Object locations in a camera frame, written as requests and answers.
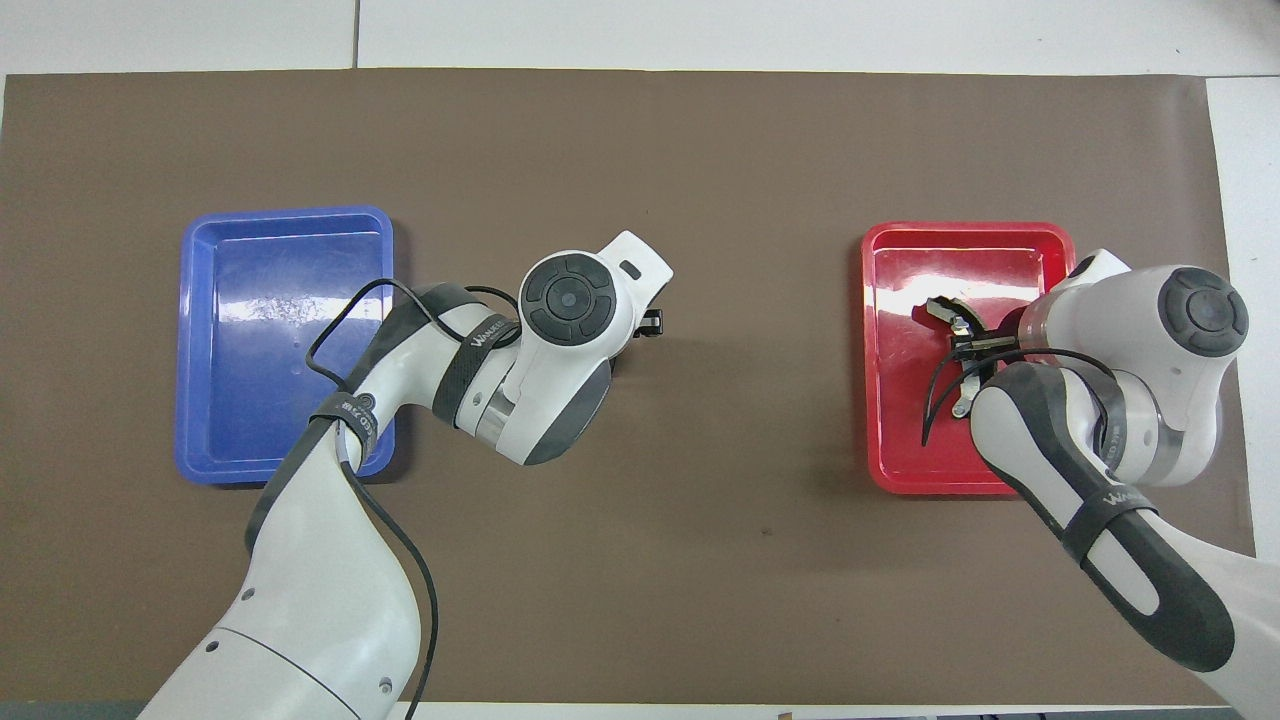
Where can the blue plastic tray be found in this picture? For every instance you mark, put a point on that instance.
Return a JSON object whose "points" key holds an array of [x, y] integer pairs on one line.
{"points": [[250, 340]]}

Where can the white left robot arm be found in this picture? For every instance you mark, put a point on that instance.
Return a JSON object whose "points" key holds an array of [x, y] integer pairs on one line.
{"points": [[320, 580]]}

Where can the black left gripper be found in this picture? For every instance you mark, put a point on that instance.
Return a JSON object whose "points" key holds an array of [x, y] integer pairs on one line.
{"points": [[652, 323]]}

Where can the brown table mat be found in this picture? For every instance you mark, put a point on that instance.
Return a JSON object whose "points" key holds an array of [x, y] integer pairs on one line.
{"points": [[700, 520]]}

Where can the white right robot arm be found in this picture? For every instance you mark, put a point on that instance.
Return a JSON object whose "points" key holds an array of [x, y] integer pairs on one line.
{"points": [[1150, 400]]}

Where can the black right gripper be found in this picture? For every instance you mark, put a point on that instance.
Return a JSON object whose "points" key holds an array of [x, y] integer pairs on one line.
{"points": [[985, 345]]}

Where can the red plastic tray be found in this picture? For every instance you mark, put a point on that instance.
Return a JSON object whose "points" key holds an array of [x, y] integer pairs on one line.
{"points": [[905, 420]]}

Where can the curved white brake shoe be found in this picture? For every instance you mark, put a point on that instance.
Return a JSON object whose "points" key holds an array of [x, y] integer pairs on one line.
{"points": [[945, 311]]}

